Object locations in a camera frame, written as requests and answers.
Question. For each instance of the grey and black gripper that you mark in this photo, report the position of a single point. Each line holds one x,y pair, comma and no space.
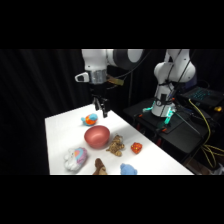
98,77

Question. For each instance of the red ball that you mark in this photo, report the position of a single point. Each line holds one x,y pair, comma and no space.
136,148

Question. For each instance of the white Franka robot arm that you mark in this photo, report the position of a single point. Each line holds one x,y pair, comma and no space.
96,60

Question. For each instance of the pink bowl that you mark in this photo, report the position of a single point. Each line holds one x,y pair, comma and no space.
96,136

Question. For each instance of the blue and orange plush toy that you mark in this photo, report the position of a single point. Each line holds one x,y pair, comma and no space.
89,119

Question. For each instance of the tiger plush toy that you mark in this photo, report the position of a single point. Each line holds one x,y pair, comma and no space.
116,145

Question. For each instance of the white unicorn plush toy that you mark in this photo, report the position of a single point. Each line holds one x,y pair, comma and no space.
75,159

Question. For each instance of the brown plush toy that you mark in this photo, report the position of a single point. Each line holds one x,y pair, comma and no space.
99,167

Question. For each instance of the light blue plush toy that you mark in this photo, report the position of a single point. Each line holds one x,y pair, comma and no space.
128,169

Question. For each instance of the black curtain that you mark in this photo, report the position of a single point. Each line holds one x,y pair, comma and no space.
30,86

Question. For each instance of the black robot stand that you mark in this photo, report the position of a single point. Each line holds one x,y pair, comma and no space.
180,133

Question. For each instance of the black laptop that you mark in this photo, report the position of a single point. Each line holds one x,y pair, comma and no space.
201,94

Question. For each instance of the small yellow object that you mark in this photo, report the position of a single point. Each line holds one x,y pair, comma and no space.
218,108

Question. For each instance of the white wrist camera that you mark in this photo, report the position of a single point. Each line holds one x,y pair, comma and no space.
81,77

